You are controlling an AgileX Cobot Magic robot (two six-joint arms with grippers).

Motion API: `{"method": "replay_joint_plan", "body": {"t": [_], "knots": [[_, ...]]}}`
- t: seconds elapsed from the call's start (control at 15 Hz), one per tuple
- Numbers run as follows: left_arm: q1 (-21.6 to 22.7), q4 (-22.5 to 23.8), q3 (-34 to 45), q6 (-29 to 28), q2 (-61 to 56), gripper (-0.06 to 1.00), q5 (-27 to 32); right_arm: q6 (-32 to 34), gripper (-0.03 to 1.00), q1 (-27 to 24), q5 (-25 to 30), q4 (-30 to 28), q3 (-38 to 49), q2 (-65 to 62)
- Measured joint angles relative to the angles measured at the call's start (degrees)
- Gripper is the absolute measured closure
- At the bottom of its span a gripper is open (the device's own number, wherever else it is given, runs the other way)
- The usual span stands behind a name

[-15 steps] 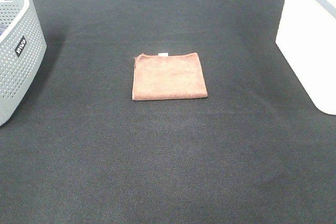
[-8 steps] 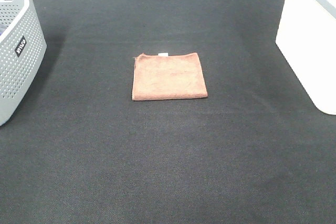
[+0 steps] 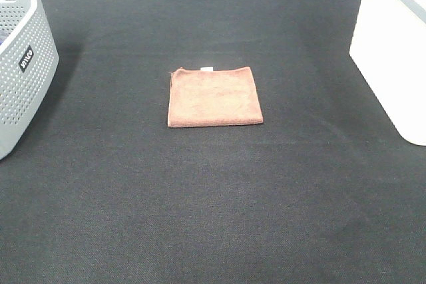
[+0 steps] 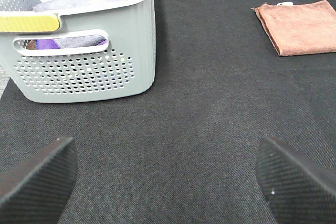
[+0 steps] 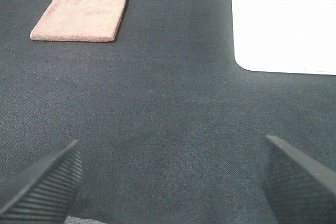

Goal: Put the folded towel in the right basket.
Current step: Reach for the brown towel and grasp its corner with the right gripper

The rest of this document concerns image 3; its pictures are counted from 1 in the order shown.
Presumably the orange-brown towel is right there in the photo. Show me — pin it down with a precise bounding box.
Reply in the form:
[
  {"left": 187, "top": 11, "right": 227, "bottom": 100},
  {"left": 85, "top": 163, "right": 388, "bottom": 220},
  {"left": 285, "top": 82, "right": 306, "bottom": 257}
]
[{"left": 167, "top": 67, "right": 264, "bottom": 128}]

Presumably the black fabric table mat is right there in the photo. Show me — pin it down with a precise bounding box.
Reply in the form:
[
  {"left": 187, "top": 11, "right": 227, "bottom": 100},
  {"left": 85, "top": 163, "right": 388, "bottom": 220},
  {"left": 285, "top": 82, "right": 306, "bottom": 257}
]
[{"left": 1, "top": 0, "right": 425, "bottom": 283}]

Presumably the white storage bin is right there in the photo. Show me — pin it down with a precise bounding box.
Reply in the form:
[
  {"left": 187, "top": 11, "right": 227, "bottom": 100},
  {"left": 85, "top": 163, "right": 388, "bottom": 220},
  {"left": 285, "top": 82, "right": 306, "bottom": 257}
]
[{"left": 349, "top": 0, "right": 425, "bottom": 146}]

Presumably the grey perforated laundry basket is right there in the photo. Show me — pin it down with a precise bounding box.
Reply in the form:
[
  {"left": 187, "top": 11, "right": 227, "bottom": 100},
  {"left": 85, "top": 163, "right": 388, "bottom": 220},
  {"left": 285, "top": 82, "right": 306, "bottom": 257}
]
[{"left": 1, "top": 0, "right": 59, "bottom": 158}]

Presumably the blue cloth in basket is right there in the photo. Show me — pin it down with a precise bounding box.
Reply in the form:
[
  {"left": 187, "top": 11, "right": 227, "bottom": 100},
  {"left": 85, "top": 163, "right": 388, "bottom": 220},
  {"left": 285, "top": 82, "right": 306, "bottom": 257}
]
[{"left": 0, "top": 30, "right": 9, "bottom": 45}]

